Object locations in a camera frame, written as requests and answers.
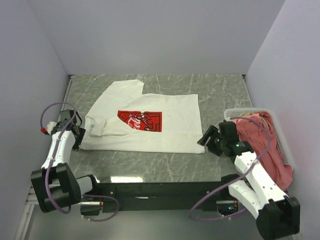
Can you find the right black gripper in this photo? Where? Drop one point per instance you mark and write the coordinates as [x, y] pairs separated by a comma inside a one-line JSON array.
[[211, 131]]

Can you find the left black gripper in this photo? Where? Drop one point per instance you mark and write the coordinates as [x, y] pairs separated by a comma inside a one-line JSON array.
[[79, 139]]

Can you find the white Coca-Cola t-shirt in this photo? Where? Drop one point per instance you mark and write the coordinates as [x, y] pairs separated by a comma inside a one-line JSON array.
[[124, 118]]

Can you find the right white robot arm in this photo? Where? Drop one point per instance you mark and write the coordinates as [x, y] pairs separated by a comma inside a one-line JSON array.
[[276, 214]]

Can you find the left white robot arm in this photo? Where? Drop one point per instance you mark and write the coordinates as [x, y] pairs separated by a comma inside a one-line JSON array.
[[54, 184]]

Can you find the beige garment in basket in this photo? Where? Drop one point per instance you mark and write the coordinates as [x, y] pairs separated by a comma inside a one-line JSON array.
[[251, 115]]

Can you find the pink t-shirt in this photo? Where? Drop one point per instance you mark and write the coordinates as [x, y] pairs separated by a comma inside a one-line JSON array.
[[261, 136]]

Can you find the white plastic laundry basket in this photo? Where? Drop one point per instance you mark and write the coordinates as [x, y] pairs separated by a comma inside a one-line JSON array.
[[282, 145]]

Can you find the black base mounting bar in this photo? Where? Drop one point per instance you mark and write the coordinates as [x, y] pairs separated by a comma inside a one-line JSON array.
[[146, 196]]

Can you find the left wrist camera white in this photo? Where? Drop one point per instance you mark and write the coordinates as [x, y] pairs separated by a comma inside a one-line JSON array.
[[49, 128]]

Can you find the aluminium frame rail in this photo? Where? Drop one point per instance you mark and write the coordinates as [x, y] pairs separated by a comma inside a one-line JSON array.
[[30, 203]]

